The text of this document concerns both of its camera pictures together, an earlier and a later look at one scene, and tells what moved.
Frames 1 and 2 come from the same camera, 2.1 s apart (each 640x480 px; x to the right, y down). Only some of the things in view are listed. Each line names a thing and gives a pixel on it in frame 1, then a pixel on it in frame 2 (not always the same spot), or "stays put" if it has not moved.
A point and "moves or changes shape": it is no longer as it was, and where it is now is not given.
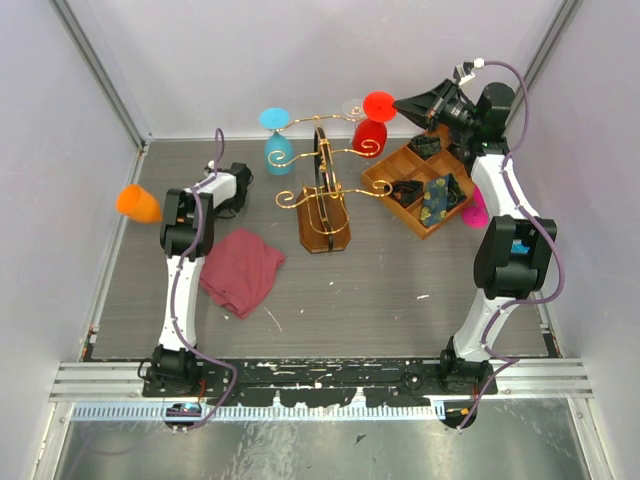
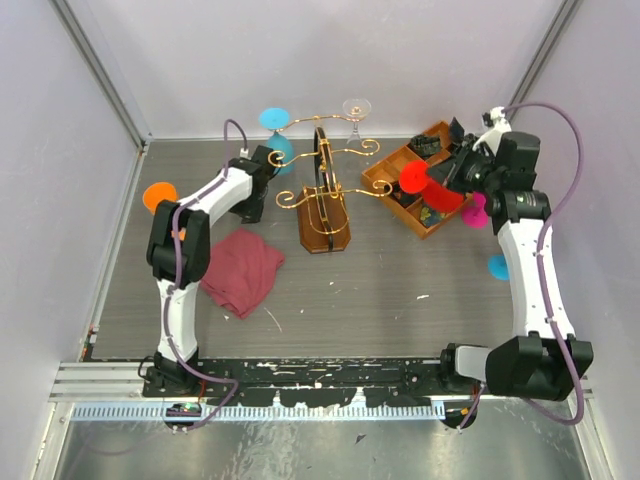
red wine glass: x=370 y=134 → x=414 y=178
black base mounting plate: x=332 y=383 stays put
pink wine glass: x=476 y=215 stays put
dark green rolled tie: x=425 y=146 stays put
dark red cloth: x=238 y=271 stays put
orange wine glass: x=139 y=205 moves or changes shape
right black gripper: x=423 y=117 → x=449 y=170
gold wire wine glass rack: x=322 y=217 stays put
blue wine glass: x=279 y=150 stays put
